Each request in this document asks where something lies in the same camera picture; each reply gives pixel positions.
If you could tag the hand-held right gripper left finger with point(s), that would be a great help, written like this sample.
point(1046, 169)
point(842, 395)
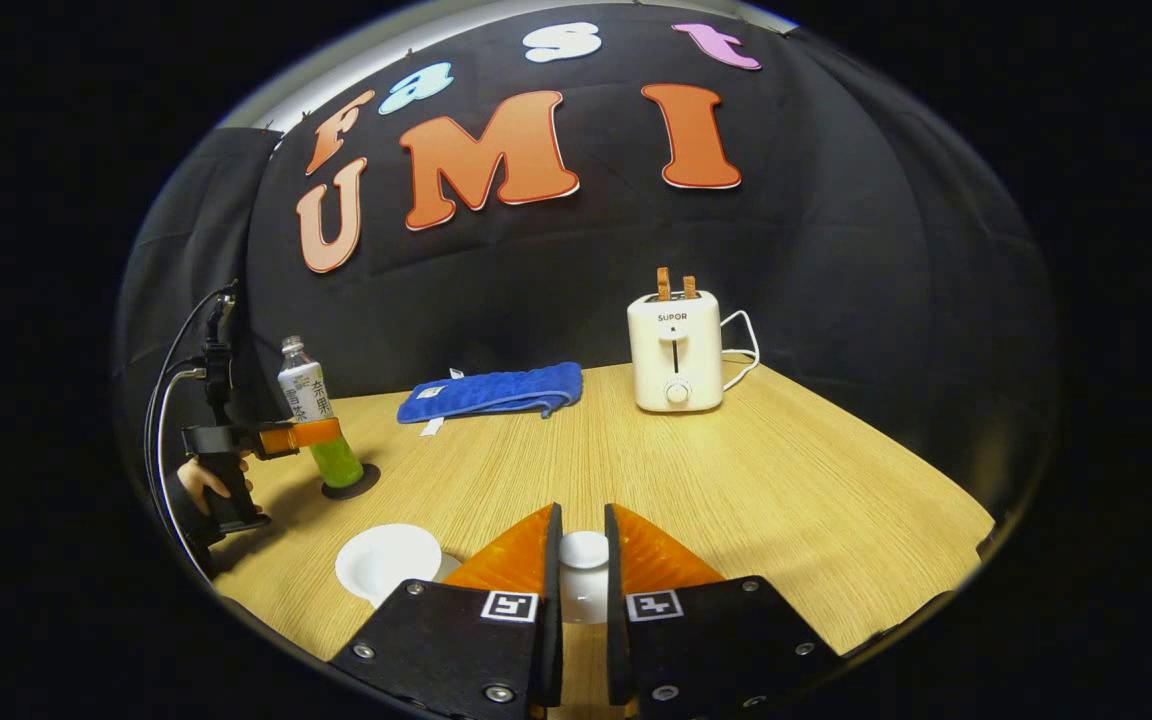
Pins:
point(553, 600)

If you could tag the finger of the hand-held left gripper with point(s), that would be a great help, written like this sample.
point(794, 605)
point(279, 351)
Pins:
point(301, 436)

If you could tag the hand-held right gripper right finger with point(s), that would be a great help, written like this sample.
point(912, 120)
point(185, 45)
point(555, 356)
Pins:
point(616, 600)

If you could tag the clear water bottle green label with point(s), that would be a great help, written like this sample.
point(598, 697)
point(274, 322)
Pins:
point(321, 430)

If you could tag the white teacup lid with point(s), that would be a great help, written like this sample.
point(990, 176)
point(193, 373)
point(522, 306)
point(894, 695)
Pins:
point(584, 580)

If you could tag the dark round coaster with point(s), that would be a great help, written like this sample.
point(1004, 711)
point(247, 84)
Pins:
point(361, 482)

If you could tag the white teacup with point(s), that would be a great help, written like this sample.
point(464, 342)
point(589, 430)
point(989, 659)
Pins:
point(386, 560)

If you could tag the blue towel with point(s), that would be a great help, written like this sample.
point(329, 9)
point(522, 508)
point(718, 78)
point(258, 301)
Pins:
point(496, 392)

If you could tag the cream toaster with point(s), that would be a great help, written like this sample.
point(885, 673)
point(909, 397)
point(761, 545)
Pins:
point(676, 350)

